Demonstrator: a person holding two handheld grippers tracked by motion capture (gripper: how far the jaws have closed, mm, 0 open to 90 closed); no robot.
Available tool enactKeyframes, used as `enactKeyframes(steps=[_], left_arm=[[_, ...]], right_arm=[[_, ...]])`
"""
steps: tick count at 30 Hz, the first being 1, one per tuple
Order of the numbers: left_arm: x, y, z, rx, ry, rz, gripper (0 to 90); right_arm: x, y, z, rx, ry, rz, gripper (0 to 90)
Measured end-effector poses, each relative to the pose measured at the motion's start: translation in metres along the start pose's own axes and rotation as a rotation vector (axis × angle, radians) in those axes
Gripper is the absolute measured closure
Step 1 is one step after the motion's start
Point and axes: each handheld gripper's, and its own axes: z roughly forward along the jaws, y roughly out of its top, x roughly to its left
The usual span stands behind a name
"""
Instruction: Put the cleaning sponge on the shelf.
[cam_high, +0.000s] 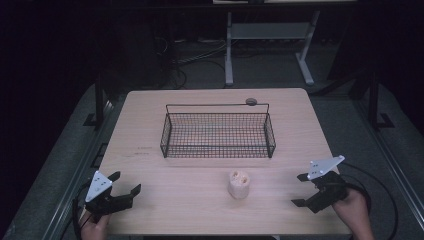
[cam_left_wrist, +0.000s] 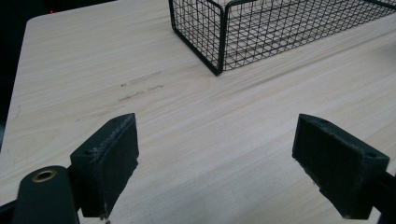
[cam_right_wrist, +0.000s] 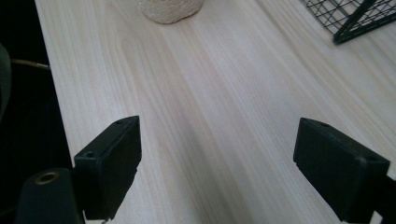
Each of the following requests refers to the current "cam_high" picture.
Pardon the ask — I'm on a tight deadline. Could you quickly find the bundle of floor cables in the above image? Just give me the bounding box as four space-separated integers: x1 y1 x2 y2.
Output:
156 35 228 90

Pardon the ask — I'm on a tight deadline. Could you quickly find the black stand post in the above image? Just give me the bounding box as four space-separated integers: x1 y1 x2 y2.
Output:
366 70 396 131
83 71 108 129

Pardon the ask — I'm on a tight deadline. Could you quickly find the aluminium rail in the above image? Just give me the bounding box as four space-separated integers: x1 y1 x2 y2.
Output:
41 99 126 240
352 98 424 232

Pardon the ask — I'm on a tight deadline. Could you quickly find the black wire basket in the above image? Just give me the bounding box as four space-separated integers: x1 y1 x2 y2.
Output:
159 102 277 160

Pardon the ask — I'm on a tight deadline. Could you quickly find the person's left hand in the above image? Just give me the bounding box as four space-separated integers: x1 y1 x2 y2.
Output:
79 211 112 240

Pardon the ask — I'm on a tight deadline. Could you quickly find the person's right hand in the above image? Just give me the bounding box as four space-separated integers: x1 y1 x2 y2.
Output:
331 187 373 232

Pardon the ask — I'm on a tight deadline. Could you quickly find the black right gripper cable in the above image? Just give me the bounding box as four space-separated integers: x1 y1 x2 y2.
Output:
339 162 400 240

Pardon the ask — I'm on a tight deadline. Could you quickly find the white metal desk frame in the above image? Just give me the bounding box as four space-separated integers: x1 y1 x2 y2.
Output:
224 10 322 88

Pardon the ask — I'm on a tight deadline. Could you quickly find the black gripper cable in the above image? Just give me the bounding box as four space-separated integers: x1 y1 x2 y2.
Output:
339 162 400 240
71 182 92 240

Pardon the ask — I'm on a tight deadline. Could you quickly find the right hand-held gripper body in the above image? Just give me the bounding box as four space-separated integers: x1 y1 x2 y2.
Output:
307 154 348 215

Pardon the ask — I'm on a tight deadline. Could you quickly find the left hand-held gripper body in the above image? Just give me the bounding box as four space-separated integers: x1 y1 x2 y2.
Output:
84 170 135 223

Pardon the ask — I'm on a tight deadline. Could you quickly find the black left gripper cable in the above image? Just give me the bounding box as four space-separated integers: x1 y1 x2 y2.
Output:
71 182 92 240

